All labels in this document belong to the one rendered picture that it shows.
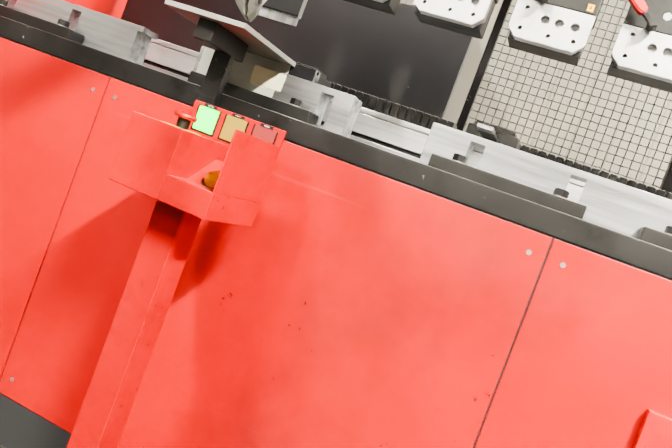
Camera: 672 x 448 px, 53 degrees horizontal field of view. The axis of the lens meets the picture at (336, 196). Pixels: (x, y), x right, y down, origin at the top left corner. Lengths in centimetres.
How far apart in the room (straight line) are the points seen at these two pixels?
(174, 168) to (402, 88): 99
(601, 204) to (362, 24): 99
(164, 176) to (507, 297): 62
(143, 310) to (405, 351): 47
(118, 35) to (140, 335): 80
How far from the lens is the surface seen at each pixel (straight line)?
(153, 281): 117
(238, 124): 124
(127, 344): 121
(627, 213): 136
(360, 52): 203
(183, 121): 119
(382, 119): 168
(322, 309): 129
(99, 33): 176
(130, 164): 116
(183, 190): 109
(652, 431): 125
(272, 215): 133
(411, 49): 200
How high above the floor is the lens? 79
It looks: 1 degrees down
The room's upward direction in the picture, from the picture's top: 21 degrees clockwise
